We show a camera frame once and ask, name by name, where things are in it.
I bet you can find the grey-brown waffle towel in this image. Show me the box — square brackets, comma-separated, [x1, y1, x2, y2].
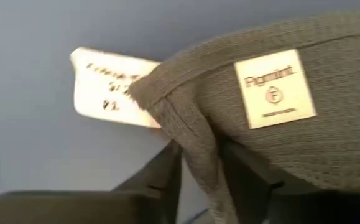
[70, 9, 360, 224]

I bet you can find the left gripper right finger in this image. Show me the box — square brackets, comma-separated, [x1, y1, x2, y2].
[220, 139, 360, 224]

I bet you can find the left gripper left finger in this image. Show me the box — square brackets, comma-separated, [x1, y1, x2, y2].
[0, 140, 184, 224]

